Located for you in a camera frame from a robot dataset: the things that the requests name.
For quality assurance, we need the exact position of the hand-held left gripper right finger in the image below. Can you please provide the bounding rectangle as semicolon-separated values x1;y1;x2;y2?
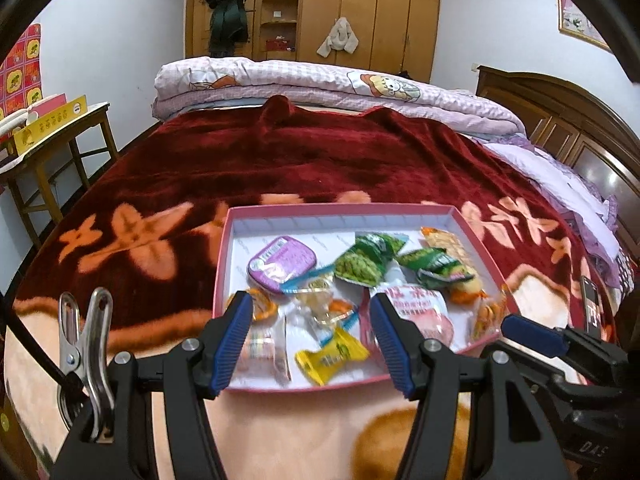
369;292;571;480

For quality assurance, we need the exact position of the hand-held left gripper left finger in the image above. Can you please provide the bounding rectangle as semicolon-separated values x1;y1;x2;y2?
52;291;255;480

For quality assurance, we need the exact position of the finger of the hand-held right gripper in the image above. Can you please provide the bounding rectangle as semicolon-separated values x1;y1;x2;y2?
501;314;628;377

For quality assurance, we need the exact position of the pink peach snack bag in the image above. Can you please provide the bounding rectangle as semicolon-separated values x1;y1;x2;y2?
370;284;453;353

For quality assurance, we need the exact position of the rainbow gummy candy packet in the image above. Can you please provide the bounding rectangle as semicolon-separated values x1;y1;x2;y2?
470;285;508;346

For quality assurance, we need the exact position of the yellow candy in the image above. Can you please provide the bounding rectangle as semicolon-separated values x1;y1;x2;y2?
295;327;371;387

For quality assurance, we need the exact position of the blue clear candy packet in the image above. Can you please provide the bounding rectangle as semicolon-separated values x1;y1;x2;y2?
280;267;358;333

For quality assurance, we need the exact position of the green pea snack packet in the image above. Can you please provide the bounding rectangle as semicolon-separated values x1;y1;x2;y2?
395;247;476;288
334;231;408;286

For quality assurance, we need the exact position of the purple jelly cup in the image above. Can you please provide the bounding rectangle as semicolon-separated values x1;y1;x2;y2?
247;236;317;293

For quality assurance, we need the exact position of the orange rice cracker packet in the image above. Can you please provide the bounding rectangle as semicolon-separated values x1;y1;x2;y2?
420;226;488;306

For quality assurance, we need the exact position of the pink cardboard box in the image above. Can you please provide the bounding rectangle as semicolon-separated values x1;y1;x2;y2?
212;201;523;393

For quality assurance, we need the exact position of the black smartphone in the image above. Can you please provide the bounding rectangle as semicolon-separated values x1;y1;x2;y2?
580;275;607;343

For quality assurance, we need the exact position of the metal spring clip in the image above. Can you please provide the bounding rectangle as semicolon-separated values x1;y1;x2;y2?
57;287;117;443

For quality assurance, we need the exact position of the red floral plush blanket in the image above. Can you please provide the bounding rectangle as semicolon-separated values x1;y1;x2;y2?
0;95;631;480

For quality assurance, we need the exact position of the wooden headboard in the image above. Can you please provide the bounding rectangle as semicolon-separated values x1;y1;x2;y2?
472;65;640;241

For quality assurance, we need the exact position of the brown wooden furniture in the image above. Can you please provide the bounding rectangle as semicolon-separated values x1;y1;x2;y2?
0;380;41;480

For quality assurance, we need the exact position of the wooden side table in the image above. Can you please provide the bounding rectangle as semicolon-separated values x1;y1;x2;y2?
0;101;121;251

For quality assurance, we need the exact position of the pink checked cartoon quilt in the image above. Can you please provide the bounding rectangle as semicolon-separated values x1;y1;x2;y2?
151;56;526;136

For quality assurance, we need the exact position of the yellow cardboard box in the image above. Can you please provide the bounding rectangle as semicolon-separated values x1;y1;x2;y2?
12;94;90;157

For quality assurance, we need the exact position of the white carton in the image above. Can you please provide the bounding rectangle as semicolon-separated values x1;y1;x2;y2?
0;110;31;133

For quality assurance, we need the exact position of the beige hanging cloth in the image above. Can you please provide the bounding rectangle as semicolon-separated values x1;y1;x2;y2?
316;16;360;58

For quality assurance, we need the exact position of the dark hanging jacket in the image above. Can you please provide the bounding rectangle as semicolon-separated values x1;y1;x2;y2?
202;0;251;58

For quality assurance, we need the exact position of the wooden wardrobe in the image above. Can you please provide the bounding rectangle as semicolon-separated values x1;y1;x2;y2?
170;0;443;83

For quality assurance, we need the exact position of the red patterned board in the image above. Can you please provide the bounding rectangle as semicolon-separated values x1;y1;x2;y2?
0;22;43;121

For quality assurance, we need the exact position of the black cable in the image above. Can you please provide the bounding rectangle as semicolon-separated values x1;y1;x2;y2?
0;287;86;401

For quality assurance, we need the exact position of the framed wall picture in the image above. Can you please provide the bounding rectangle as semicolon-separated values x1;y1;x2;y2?
556;0;613;53

